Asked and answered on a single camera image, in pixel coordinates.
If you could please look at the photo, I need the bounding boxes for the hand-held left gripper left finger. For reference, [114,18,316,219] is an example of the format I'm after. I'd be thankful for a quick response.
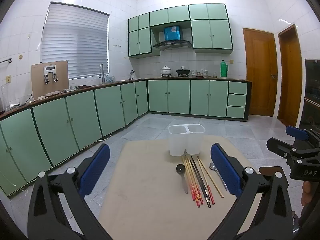
[27,144,112,240]

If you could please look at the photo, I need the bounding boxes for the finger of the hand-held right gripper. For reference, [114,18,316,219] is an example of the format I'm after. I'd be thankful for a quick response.
[286,126,320,141]
[266,137,307,159]

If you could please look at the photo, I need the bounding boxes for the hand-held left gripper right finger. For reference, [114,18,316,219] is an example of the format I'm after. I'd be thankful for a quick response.
[210,143,295,240]

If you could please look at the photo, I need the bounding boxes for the silver metal spoon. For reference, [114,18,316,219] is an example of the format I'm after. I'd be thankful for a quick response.
[209,162,229,192]

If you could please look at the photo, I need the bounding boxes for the plain wooden chopstick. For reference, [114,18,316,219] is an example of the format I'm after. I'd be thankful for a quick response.
[198,157,224,198]

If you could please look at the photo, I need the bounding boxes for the black chopstick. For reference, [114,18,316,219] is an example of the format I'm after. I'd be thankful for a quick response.
[191,156,211,208]
[189,160,209,203]

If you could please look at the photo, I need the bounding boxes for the dark metal spoon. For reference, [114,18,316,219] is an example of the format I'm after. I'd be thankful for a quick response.
[176,164,189,195]

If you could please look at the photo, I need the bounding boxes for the white plastic utensil holder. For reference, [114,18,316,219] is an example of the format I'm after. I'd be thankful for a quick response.
[168,124,206,157]

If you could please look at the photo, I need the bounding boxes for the person's right hand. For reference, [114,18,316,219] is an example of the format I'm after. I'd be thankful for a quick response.
[301,180,312,207]

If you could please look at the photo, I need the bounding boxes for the black glass cabinet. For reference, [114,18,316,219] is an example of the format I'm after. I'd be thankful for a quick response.
[299,58,320,133]

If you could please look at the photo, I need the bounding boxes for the green base cabinets with counter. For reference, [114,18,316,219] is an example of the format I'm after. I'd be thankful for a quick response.
[0,79,252,197]

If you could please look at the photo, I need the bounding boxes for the wooden door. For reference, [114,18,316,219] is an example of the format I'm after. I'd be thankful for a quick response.
[242,27,278,117]
[277,24,303,128]

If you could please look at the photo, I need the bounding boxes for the cloth on counter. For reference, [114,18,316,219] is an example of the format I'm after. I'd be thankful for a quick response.
[62,85,92,93]

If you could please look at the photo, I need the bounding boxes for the green thermos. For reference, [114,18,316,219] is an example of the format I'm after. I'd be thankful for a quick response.
[220,60,229,78]

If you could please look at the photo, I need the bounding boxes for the brown board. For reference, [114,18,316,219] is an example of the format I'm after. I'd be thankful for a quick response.
[31,60,69,100]

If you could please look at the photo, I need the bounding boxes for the black wok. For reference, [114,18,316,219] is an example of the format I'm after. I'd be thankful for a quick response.
[176,66,191,77]

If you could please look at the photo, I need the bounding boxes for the white device on board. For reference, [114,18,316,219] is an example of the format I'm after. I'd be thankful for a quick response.
[43,65,59,84]

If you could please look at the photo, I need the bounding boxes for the clear glass vase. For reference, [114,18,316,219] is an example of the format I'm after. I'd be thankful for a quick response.
[0,84,12,112]

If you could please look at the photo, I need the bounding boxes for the white window blind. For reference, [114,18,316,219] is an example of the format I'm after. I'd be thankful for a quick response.
[41,2,110,80]

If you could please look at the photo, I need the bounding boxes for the black range hood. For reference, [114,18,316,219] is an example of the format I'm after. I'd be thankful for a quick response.
[153,25,192,51]

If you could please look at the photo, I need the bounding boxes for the green wall cabinets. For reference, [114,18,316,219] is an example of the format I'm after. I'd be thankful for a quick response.
[128,4,233,58]

